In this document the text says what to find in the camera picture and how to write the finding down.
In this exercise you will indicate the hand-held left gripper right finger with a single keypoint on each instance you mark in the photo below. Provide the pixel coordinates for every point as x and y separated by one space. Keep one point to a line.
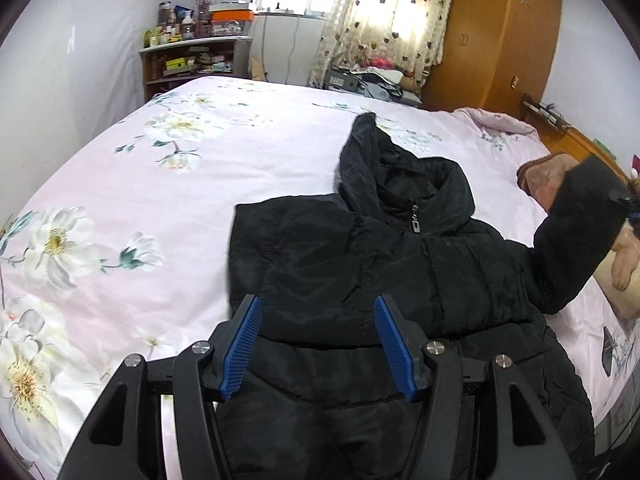
395 350

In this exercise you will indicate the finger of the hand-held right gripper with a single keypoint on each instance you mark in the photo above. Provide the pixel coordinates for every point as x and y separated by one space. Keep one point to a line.
622 197

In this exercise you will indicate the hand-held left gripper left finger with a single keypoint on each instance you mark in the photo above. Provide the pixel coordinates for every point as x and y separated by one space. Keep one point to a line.
243 345

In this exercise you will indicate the black hooded puffer jacket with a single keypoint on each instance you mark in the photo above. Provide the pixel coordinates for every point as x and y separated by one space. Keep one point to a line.
350 260

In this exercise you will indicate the pile of clothes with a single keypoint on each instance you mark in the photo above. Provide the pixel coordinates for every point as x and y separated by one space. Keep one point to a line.
390 80

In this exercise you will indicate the wooden headboard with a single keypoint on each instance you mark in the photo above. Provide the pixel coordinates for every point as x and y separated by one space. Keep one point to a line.
580 145

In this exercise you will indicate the cream bear-print blanket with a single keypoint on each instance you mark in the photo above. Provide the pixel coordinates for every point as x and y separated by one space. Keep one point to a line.
617 280

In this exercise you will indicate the brown plush blanket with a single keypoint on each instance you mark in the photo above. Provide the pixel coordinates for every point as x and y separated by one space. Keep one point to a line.
542 175

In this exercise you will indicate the pink floral bed duvet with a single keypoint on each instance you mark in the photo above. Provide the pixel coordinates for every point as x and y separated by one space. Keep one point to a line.
150 210

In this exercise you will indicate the wooden wardrobe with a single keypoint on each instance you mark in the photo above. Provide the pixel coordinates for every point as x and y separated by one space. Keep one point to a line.
490 35

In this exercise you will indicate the grey electronic box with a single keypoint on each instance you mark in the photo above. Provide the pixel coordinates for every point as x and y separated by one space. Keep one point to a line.
341 80

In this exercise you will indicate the wooden shelf unit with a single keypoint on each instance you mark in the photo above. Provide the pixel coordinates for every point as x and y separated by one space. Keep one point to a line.
190 60

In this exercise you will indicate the heart-print curtain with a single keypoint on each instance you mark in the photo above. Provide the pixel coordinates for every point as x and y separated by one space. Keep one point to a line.
380 20

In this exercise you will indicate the orange storage box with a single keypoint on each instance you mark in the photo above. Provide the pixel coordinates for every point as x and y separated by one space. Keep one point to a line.
230 22

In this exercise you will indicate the cluster of bottles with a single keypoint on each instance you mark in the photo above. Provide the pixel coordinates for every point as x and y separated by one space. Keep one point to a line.
175 27

